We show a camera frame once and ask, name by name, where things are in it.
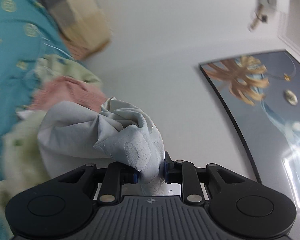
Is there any white t-shirt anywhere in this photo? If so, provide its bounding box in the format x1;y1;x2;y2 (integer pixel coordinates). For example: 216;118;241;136
37;98;173;196

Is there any green fleece blanket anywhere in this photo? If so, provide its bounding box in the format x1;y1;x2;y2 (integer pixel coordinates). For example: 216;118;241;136
0;55;101;213

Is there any pink fleece cloth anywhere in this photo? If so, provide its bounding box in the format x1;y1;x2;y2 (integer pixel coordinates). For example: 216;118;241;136
28;76;107;112

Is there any plaid beige grey pillow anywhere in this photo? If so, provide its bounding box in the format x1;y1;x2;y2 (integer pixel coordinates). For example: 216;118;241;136
37;0;111;60

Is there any teal patterned bed sheet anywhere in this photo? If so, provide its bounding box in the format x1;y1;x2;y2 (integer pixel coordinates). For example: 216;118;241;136
0;0;71;239

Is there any framed wall painting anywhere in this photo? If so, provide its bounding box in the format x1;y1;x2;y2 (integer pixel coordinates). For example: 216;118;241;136
199;50;300;210

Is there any white charging cable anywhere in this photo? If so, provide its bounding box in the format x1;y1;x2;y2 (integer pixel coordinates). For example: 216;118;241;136
38;36;73;58

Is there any white wall air conditioner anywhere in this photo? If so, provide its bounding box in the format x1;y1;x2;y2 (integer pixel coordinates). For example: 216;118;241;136
248;0;277;32

